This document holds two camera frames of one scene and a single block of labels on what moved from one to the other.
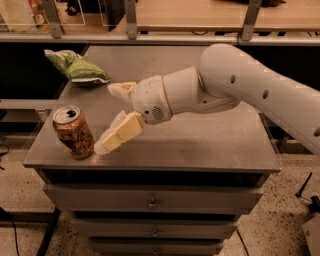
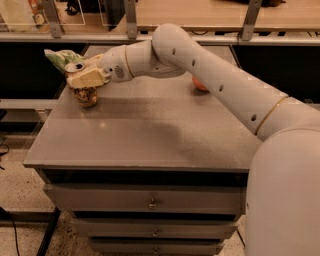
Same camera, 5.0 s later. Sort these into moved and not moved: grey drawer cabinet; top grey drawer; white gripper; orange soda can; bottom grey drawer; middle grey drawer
Moved: white gripper; orange soda can
Not moved: bottom grey drawer; middle grey drawer; top grey drawer; grey drawer cabinet
